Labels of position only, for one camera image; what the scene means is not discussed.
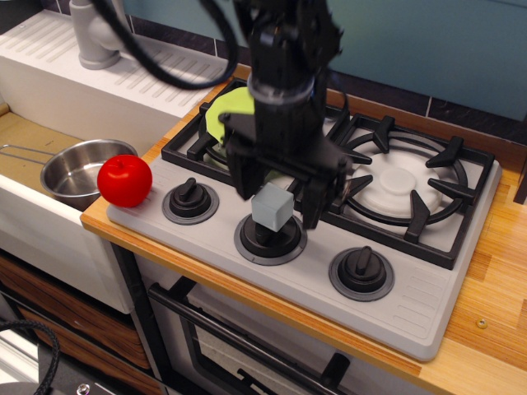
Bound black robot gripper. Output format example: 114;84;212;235
219;80;351;230

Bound light grey-blue cube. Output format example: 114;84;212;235
251;183;294;232

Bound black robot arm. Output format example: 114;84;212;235
218;1;351;230

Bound lime green plate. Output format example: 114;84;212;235
205;86;254;143

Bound small steel pot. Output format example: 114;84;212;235
1;139;137;211

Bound white toy sink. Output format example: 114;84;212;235
0;8;230;316

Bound black middle stove knob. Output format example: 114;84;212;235
234;215;308;267

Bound black stove knob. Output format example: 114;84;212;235
234;215;308;267
162;177;220;225
329;246;395;302

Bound black left stove knob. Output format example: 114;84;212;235
162;177;220;225

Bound black left burner grate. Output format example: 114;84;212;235
161;78;350;211

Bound black burner grate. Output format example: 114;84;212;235
308;114;499;270
161;78;350;211

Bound white right burner cap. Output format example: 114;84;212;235
353;149;443;218

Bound black right stove knob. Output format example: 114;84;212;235
329;246;395;302

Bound grey toy stovetop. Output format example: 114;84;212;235
106;102;503;363

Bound black right burner grate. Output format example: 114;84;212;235
308;114;499;270

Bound red toy tomato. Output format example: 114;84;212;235
97;155;153;207

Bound grey toy faucet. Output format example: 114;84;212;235
69;0;124;70

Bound wooden drawer fronts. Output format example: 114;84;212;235
1;251;162;394

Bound black oven door handle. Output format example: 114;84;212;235
147;277;350;394

